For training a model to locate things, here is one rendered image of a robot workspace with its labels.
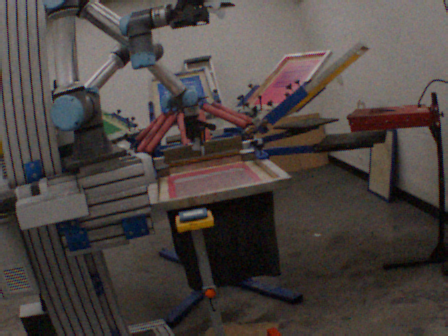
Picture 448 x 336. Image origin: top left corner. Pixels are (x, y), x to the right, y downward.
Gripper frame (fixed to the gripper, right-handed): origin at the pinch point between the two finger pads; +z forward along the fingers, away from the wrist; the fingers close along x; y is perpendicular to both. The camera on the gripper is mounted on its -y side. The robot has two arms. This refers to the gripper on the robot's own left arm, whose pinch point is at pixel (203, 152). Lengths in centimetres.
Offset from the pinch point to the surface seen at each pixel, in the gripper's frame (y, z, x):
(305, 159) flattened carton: -158, 94, -392
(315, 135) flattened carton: -181, 64, -399
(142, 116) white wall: 50, -4, -407
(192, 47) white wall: -33, -87, -408
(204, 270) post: 13, 31, 85
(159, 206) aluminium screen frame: 24, 8, 65
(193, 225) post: 13, 11, 89
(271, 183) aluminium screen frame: -20, 7, 65
